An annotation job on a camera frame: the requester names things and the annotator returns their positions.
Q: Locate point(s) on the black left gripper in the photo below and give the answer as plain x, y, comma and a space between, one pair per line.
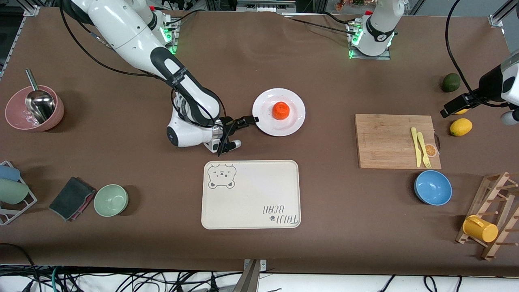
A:
489, 85

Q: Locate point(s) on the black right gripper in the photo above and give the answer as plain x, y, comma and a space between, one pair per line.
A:
229, 123

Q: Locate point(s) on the white round plate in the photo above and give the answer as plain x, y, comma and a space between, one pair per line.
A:
263, 121

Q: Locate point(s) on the orange fruit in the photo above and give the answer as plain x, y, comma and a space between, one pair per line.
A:
281, 110

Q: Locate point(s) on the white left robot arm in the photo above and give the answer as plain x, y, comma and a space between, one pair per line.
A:
379, 28

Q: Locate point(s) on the yellow lemon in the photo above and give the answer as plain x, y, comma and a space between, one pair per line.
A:
461, 127
462, 111

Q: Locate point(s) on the dark green avocado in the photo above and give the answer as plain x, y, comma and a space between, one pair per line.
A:
451, 82

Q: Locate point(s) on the dried orange slice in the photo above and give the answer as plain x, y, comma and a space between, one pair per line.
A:
431, 151

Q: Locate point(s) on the yellow plastic fork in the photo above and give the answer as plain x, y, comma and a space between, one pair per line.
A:
423, 148

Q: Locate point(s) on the yellow plastic knife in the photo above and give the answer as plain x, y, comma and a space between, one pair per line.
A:
416, 146

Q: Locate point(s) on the cream bear print tray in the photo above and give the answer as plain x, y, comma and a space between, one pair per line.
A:
251, 194

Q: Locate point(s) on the wooden cutting board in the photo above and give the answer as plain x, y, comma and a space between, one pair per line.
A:
385, 142

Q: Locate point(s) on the blue bowl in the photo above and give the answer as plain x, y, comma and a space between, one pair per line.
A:
433, 187

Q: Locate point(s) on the wooden mug rack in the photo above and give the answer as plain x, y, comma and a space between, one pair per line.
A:
494, 190

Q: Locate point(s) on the yellow mug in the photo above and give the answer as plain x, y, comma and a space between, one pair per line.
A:
480, 229

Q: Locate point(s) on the light green bowl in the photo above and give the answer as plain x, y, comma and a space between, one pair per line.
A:
110, 200

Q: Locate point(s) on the pink folded cloth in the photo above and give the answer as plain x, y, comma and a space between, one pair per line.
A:
86, 206

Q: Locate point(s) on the dark grey folded cloth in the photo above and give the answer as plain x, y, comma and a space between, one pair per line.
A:
69, 198

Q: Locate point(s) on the metal scoop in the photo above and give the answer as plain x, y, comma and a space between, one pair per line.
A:
40, 105

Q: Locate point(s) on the pink bowl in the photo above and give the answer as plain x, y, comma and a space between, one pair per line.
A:
16, 113

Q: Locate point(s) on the blue cup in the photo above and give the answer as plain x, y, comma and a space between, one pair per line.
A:
9, 173

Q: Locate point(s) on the pale green cup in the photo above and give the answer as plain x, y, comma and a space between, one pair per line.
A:
12, 191

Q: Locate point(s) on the aluminium table rail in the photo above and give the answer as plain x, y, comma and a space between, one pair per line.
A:
500, 14
31, 11

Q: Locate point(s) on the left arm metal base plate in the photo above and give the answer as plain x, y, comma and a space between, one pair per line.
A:
369, 58

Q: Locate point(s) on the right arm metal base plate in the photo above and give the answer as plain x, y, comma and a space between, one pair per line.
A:
175, 40

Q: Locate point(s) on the metal frame structure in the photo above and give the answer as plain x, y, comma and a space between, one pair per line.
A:
263, 5

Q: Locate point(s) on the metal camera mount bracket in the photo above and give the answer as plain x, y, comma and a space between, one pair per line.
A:
252, 275

